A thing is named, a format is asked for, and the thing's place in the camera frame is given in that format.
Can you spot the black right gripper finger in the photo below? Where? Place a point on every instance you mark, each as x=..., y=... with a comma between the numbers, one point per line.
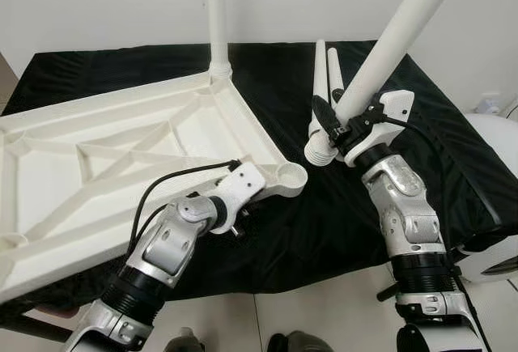
x=324, y=116

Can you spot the white plastic table leg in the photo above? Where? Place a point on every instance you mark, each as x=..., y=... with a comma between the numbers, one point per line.
x=218, y=20
x=335, y=69
x=396, y=36
x=320, y=77

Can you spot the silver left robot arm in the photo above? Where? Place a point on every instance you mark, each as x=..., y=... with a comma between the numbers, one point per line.
x=162, y=247

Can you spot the black tablecloth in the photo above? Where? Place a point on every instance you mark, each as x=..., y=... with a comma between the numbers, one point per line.
x=437, y=166

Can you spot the robot left leg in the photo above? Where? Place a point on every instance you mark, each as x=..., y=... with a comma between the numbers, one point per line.
x=184, y=342

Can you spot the robot leg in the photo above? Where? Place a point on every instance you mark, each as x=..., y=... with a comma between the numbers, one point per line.
x=184, y=342
x=298, y=343

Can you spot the robot right leg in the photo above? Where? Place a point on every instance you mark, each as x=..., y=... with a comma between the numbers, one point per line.
x=298, y=343

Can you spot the white domed appliance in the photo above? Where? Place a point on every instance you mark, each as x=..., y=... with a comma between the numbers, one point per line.
x=500, y=142

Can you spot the black metal table leg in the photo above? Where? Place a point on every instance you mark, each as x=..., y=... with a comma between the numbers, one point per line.
x=388, y=291
x=32, y=329

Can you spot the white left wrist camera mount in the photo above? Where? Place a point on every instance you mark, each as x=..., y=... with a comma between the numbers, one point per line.
x=243, y=182

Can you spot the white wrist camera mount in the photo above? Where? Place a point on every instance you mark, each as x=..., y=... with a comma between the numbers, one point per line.
x=243, y=182
x=392, y=113

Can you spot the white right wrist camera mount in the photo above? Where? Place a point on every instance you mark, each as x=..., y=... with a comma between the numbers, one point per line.
x=392, y=113

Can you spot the white wall socket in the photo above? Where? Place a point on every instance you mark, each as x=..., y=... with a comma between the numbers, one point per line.
x=490, y=106

